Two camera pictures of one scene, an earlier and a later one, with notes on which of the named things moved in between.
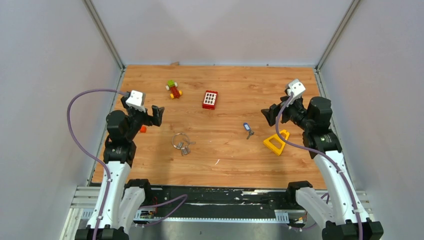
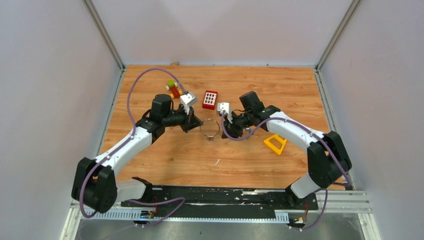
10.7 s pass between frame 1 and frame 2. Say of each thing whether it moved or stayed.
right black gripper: moved
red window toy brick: stayed
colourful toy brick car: stayed
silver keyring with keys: moved
